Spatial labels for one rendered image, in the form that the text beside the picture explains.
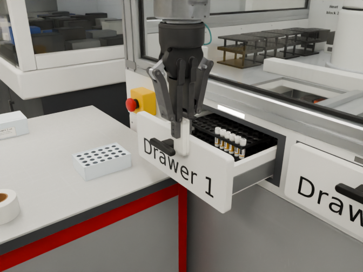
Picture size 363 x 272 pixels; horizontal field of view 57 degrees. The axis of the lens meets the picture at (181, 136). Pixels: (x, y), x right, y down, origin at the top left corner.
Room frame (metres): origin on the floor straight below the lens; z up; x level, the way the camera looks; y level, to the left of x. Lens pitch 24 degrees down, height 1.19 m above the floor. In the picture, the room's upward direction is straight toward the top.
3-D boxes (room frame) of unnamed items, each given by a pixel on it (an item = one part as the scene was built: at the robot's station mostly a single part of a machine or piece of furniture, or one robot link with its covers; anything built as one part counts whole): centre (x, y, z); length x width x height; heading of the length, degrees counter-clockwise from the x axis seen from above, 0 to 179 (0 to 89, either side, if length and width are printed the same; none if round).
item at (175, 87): (0.56, 0.01, 1.02); 0.04 x 0.01 x 0.11; 37
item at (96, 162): (0.76, 0.20, 0.78); 0.12 x 0.08 x 0.04; 126
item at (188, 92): (0.58, -0.01, 1.02); 0.04 x 0.01 x 0.11; 37
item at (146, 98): (0.94, 0.11, 0.88); 0.07 x 0.05 x 0.07; 38
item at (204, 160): (0.61, 0.01, 0.87); 0.29 x 0.02 x 0.11; 38
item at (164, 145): (0.59, 0.03, 0.91); 0.07 x 0.04 x 0.01; 38
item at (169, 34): (0.57, 0.00, 1.09); 0.08 x 0.07 x 0.09; 127
